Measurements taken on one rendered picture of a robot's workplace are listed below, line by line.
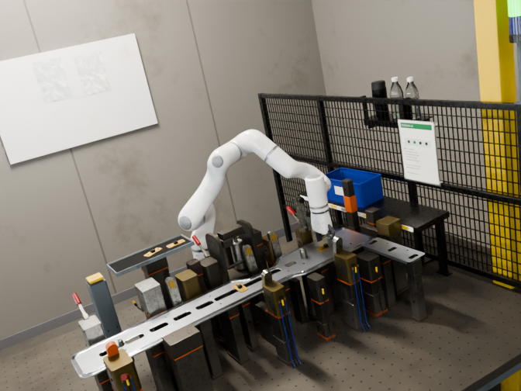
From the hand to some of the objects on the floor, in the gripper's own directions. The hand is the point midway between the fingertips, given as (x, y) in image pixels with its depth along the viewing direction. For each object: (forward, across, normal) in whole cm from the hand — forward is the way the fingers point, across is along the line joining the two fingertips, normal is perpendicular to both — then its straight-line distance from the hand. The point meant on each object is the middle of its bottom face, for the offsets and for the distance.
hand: (325, 240), depth 255 cm
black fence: (+103, +30, -56) cm, 121 cm away
